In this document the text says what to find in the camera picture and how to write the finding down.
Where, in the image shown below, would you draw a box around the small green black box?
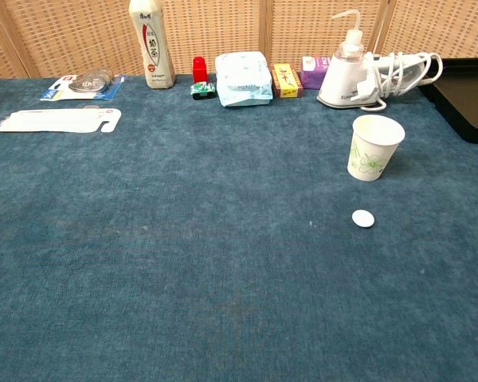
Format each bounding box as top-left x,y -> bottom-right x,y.
189,81 -> 217,100

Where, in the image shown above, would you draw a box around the black rectangular tray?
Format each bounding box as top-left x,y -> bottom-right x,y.
417,57 -> 478,144

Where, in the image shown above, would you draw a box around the blue packaged earphones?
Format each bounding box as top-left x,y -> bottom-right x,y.
40,68 -> 127,102

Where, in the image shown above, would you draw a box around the clear plastic wash bottle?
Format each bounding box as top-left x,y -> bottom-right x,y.
331,9 -> 365,53

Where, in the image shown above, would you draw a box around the small red stamp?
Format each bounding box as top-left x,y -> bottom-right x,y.
192,56 -> 207,84

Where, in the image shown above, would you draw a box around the yellow and red box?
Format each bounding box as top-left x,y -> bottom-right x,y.
270,63 -> 304,99

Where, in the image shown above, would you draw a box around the purple and white box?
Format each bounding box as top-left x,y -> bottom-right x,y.
300,56 -> 332,91

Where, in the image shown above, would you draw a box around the milk tea plastic bottle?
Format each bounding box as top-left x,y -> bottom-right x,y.
128,0 -> 176,90

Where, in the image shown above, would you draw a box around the blue table cloth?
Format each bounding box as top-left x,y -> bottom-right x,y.
0,73 -> 478,382

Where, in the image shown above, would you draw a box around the flat white card package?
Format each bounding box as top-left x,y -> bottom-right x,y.
0,107 -> 123,134

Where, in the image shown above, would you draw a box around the woven bamboo folding screen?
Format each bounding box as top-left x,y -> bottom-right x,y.
0,0 -> 478,80

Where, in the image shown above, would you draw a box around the white power cord with plug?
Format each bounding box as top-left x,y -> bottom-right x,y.
350,51 -> 444,111

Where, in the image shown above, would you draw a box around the white hair dryer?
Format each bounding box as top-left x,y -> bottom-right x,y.
316,42 -> 444,111

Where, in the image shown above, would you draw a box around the light blue wet wipes pack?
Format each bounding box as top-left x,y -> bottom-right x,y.
214,51 -> 274,108

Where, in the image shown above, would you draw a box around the white bottle cap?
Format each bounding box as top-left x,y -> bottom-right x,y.
351,209 -> 375,229

